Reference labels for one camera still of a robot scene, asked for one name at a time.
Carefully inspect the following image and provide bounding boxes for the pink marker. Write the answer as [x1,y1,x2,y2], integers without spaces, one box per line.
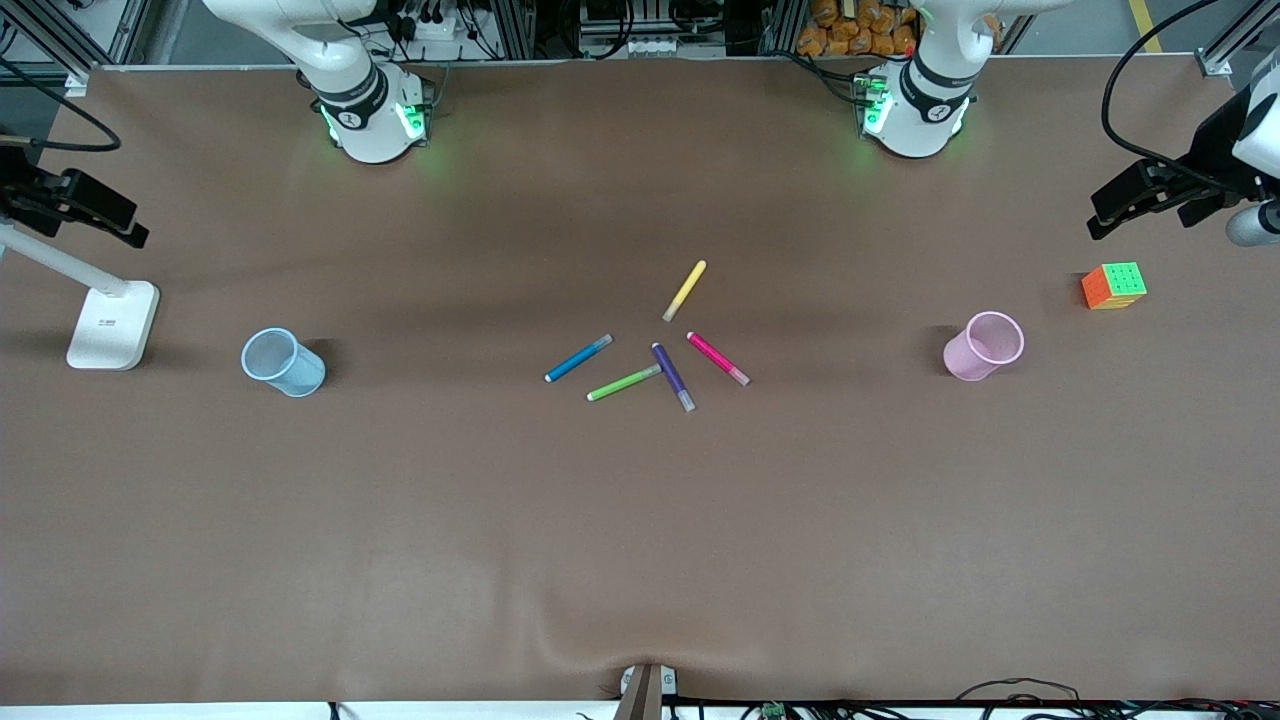
[686,332,751,387]

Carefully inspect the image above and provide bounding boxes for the blue marker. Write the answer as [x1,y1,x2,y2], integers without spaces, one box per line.
[544,334,613,384]

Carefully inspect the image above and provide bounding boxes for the colourful puzzle cube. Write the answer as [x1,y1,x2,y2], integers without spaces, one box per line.
[1081,262,1148,311]

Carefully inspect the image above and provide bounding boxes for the white desk lamp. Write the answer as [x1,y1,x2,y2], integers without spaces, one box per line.
[0,222,161,371]

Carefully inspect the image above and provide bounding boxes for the pink plastic cup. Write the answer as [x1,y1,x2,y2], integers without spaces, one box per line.
[943,311,1025,383]

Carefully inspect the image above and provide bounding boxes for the blue plastic cup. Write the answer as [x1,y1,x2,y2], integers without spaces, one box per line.
[241,327,327,398]

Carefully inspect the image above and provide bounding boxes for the orange packets pile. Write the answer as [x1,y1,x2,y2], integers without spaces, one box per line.
[797,0,921,57]

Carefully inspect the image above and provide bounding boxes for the white power strip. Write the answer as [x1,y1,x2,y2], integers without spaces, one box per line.
[395,10,471,46]

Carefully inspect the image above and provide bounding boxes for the yellow marker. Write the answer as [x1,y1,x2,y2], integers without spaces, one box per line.
[662,260,708,323]

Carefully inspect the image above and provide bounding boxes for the purple marker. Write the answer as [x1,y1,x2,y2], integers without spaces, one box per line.
[651,342,696,413]

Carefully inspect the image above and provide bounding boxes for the green marker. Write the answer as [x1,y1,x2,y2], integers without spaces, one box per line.
[586,364,663,403]

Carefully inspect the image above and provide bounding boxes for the brown table cover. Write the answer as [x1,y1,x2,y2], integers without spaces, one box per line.
[0,55,1280,706]

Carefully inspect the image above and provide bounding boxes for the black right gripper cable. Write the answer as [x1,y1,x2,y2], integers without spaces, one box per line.
[0,58,123,154]

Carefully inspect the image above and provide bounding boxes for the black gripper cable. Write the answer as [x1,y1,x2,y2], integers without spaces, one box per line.
[1101,0,1236,196]
[0,58,123,154]

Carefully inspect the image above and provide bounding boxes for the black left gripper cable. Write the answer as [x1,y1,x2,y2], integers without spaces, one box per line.
[1101,0,1236,196]

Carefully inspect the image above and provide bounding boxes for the aluminium frame profile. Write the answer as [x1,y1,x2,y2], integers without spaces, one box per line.
[1195,0,1280,78]
[0,0,151,96]

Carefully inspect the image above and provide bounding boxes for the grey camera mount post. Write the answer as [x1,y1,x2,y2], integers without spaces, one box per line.
[612,662,679,720]

